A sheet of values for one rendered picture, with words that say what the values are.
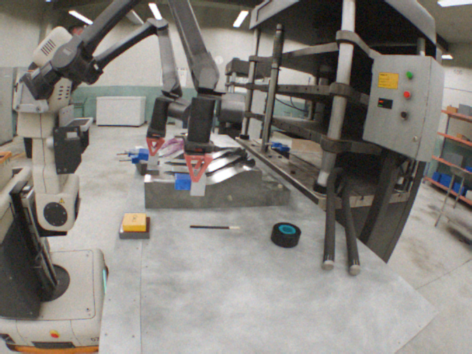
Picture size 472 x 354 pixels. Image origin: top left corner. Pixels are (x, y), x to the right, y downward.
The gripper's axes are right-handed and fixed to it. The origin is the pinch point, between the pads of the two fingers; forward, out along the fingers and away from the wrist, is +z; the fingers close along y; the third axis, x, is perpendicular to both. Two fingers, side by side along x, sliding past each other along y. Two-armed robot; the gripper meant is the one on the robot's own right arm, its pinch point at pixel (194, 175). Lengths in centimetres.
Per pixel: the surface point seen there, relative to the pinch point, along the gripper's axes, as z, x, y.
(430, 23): -104, -130, 19
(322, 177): 6, -61, 24
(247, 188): 7.3, -19.5, 10.2
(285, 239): 11.5, -22.8, -13.4
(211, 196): 10.5, -7.9, 10.1
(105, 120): 85, 203, 685
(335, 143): -10, -60, 21
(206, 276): 14.9, -1.1, -20.7
